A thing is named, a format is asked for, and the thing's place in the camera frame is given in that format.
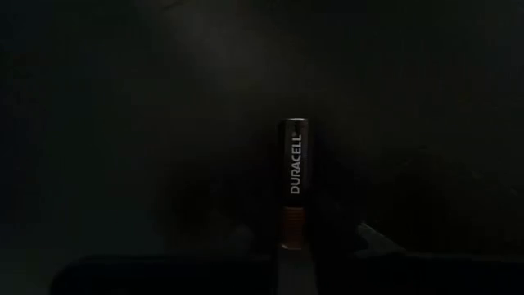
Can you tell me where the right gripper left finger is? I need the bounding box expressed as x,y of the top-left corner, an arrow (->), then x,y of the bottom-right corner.
228,223 -> 283,295

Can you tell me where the copper-top black battery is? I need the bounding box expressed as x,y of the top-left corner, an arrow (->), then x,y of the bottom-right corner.
280,117 -> 310,251

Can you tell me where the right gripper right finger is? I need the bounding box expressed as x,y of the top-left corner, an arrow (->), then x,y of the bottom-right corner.
309,220 -> 409,295

